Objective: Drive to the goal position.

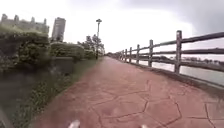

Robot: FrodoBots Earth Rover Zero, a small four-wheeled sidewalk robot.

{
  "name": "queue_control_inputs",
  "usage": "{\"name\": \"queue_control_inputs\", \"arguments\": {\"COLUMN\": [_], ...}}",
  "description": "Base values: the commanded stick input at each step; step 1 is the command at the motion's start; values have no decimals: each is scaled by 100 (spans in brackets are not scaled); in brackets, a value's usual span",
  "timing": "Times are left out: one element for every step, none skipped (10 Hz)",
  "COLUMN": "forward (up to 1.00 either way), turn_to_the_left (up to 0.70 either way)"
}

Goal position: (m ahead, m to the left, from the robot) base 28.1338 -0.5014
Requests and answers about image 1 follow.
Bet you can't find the group of trees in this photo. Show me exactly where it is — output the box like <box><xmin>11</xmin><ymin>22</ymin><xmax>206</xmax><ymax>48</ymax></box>
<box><xmin>77</xmin><ymin>33</ymin><xmax>106</xmax><ymax>57</ymax></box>

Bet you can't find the street lamp pole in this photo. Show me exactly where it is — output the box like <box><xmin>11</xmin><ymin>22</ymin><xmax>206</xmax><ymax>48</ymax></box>
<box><xmin>95</xmin><ymin>18</ymin><xmax>103</xmax><ymax>60</ymax></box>

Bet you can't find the red stone-pattern path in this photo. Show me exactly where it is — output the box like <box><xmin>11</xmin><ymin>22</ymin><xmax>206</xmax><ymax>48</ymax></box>
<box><xmin>29</xmin><ymin>55</ymin><xmax>224</xmax><ymax>128</ymax></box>

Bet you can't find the tall tower building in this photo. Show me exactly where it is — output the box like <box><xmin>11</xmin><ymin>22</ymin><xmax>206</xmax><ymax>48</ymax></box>
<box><xmin>51</xmin><ymin>17</ymin><xmax>67</xmax><ymax>43</ymax></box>

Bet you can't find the grass strip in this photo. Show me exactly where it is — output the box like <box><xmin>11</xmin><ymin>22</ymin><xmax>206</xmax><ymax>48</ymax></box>
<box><xmin>9</xmin><ymin>58</ymin><xmax>100</xmax><ymax>128</ymax></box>

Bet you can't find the concrete kerb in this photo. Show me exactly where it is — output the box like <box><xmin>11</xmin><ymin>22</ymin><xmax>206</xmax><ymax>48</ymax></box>
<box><xmin>113</xmin><ymin>57</ymin><xmax>224</xmax><ymax>98</ymax></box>

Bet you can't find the green hedge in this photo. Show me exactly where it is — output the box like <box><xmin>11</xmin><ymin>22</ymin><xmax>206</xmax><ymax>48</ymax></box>
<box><xmin>0</xmin><ymin>27</ymin><xmax>98</xmax><ymax>72</ymax></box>

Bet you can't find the far shore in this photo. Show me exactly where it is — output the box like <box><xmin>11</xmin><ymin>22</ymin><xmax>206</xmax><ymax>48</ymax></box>
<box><xmin>150</xmin><ymin>55</ymin><xmax>224</xmax><ymax>66</ymax></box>

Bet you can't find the water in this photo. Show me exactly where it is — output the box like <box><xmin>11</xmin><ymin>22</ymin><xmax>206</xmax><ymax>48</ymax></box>
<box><xmin>131</xmin><ymin>59</ymin><xmax>224</xmax><ymax>87</ymax></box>

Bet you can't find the wide low building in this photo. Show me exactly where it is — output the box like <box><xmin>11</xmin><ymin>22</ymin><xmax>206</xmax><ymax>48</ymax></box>
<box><xmin>0</xmin><ymin>13</ymin><xmax>50</xmax><ymax>35</ymax></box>

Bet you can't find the wooden rail fence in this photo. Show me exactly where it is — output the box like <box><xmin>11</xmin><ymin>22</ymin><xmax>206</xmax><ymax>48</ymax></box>
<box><xmin>107</xmin><ymin>30</ymin><xmax>224</xmax><ymax>75</ymax></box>

